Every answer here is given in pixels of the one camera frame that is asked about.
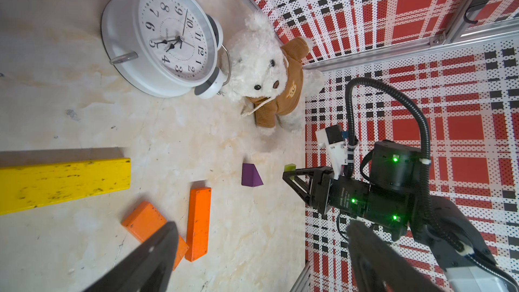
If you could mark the white alarm clock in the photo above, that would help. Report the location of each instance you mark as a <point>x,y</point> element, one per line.
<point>164,48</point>

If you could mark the purple triangle block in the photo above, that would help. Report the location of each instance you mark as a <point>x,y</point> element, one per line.
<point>250,176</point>

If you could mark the orange trapezoid block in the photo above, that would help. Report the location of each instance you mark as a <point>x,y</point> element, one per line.
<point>144,221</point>

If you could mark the white teddy bear brown hoodie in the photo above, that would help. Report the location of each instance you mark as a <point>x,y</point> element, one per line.
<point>270,77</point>

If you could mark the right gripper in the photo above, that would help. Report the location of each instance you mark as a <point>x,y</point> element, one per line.
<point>387,196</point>

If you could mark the orange rectangular block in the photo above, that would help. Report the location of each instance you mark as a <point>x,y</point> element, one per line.
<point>198,223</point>

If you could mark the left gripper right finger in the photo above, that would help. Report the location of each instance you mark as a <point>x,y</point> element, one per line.
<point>377,267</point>

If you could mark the green half-cylinder block top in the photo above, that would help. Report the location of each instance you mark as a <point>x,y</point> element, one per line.
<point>290,167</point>

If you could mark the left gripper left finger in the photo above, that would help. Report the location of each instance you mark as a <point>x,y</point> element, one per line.
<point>148,268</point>

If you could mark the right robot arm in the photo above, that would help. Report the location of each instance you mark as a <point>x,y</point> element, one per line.
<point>437,223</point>

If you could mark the yellow long block top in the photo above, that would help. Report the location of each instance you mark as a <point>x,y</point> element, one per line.
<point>36,186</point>

